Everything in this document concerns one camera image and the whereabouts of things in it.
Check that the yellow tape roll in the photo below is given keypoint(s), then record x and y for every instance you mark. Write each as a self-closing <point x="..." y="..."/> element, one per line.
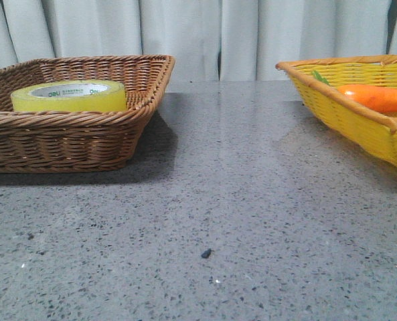
<point x="71" y="96"/>

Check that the small black debris piece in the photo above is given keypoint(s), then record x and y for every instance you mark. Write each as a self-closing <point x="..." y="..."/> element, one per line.
<point x="206" y="253"/>

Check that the white curtain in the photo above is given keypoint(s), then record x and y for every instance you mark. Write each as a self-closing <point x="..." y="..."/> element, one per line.
<point x="210" y="40"/>

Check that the brown wicker basket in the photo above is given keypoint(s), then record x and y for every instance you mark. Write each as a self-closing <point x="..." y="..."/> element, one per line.
<point x="63" y="142"/>

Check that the yellow woven basket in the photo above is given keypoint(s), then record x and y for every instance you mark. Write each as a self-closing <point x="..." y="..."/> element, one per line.
<point x="316" y="81"/>

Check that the orange toy carrot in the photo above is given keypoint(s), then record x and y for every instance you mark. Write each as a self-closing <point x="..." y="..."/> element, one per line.
<point x="377" y="98"/>

